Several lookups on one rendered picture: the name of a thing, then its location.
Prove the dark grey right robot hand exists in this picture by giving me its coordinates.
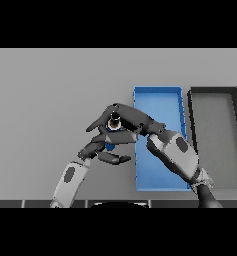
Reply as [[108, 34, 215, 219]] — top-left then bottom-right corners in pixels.
[[85, 102, 167, 145]]

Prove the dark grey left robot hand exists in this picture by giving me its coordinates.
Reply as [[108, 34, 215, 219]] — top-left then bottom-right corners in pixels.
[[77, 141, 132, 166]]

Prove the blue pipe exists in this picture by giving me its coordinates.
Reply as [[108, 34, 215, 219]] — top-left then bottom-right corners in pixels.
[[104, 111, 123, 152]]

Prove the blue bin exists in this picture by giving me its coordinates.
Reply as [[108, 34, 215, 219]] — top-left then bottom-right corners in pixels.
[[133, 86, 192, 192]]

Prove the dark grey bin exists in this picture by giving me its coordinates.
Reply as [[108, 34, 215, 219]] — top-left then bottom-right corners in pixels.
[[186, 86, 237, 192]]

